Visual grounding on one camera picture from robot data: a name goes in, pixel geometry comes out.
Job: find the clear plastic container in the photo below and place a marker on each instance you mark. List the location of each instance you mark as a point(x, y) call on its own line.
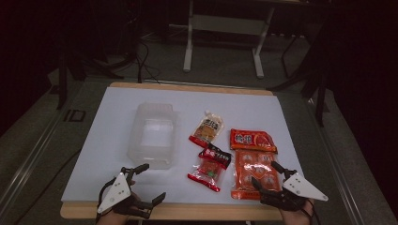
point(153, 137)

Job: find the white table sheet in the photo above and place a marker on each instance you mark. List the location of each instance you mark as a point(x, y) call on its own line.
point(119, 125)

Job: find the large orange snack packet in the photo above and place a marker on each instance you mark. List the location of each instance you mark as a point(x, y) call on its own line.
point(253, 156)

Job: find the person's left hand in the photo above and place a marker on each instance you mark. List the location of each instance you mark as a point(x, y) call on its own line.
point(136, 197)

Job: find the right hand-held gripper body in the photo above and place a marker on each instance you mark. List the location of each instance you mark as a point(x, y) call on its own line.
point(305, 187)

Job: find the aluminium floor rail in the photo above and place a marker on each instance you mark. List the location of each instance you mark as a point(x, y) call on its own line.
point(29, 159)
point(336, 162)

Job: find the person's right hand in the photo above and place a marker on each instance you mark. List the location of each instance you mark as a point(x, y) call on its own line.
point(292, 217)

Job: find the black metal stand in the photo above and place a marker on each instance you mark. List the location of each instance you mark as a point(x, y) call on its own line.
point(320, 90)

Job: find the red and black snack packet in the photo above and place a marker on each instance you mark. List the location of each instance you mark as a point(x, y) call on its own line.
point(209, 170)

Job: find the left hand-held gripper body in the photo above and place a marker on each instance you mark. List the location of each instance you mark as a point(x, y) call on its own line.
point(116, 190)

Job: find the white metal desk frame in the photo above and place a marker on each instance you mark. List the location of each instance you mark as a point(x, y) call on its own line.
point(226, 25)

